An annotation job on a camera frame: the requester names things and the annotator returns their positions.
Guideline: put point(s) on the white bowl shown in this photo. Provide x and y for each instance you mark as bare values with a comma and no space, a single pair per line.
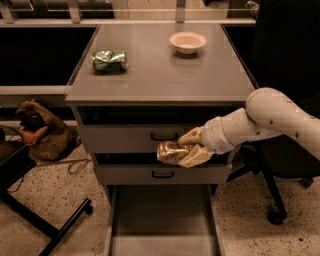
187,42

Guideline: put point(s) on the black office chair right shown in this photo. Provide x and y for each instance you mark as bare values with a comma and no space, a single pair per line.
281,50

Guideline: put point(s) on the crushed orange soda can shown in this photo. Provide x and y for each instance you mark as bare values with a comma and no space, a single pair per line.
169,152

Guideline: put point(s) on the grey drawer cabinet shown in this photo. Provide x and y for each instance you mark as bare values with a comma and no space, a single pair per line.
160,85

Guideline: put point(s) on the middle grey drawer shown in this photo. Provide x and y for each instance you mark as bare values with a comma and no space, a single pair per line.
157,174

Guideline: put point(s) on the top grey drawer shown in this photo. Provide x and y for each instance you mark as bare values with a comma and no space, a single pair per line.
129,138

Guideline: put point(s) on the black headphones on bag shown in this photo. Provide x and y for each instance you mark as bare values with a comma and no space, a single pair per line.
33,122

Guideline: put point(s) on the crushed green soda can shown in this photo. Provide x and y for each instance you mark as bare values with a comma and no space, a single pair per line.
109,61

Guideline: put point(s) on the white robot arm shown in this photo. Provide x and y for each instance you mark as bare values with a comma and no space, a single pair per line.
268,113

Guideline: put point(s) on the brown bag on floor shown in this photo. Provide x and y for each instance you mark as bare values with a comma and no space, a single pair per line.
53,142

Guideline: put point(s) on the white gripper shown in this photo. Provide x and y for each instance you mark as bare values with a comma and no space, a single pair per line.
212,136

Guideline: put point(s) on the bottom grey open drawer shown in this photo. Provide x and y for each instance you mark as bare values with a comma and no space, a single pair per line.
162,220

